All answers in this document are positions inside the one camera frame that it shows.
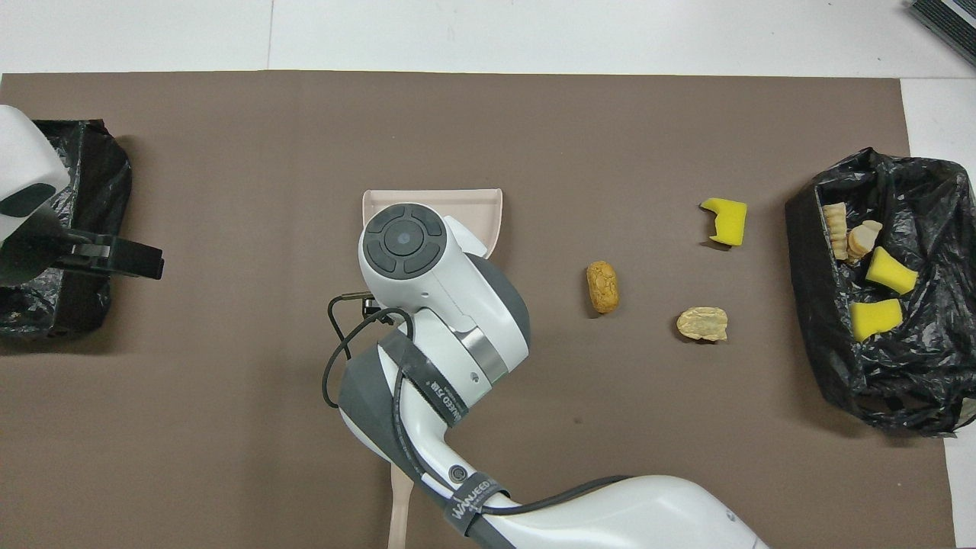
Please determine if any pale bread piece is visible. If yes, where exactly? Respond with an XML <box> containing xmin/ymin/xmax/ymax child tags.
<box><xmin>676</xmin><ymin>307</ymin><xmax>729</xmax><ymax>342</ymax></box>

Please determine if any open bin with crumpled black bag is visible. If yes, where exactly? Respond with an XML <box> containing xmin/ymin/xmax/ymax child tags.
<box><xmin>785</xmin><ymin>147</ymin><xmax>976</xmax><ymax>437</ymax></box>

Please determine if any beige plastic dustpan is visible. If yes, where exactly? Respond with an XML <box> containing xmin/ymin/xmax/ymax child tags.
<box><xmin>362</xmin><ymin>189</ymin><xmax>504</xmax><ymax>260</ymax></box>

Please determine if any dark striped device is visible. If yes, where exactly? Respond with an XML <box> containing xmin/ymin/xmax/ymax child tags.
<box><xmin>907</xmin><ymin>0</ymin><xmax>976</xmax><ymax>69</ymax></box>

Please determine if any brown oval bun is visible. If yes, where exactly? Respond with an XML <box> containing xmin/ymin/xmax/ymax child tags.
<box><xmin>586</xmin><ymin>261</ymin><xmax>620</xmax><ymax>314</ymax></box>

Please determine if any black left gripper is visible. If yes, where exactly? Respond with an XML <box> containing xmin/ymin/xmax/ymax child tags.
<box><xmin>0</xmin><ymin>210</ymin><xmax>165</xmax><ymax>287</ymax></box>

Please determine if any beige hand brush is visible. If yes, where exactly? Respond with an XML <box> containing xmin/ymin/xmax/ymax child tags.
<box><xmin>387</xmin><ymin>465</ymin><xmax>416</xmax><ymax>549</ymax></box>

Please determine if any brown table mat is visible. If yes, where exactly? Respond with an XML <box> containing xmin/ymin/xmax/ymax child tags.
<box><xmin>0</xmin><ymin>71</ymin><xmax>958</xmax><ymax>549</ymax></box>

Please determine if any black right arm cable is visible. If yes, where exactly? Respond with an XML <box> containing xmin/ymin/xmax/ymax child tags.
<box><xmin>322</xmin><ymin>292</ymin><xmax>635</xmax><ymax>519</ymax></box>

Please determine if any striped croissant piece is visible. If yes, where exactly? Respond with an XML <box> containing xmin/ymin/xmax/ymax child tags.
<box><xmin>822</xmin><ymin>202</ymin><xmax>849</xmax><ymax>262</ymax></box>

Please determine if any yellow wedge sponge piece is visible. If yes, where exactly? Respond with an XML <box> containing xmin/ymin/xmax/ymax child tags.
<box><xmin>850</xmin><ymin>299</ymin><xmax>904</xmax><ymax>343</ymax></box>

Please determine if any yellow notched sponge piece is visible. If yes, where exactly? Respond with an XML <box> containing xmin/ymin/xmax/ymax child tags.
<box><xmin>700</xmin><ymin>197</ymin><xmax>748</xmax><ymax>246</ymax></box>

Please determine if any boxy bin with black bag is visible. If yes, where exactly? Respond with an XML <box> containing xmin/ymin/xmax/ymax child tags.
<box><xmin>0</xmin><ymin>118</ymin><xmax>133</xmax><ymax>342</ymax></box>

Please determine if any yellow curved sponge piece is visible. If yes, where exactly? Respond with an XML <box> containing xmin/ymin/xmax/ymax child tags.
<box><xmin>865</xmin><ymin>246</ymin><xmax>920</xmax><ymax>296</ymax></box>

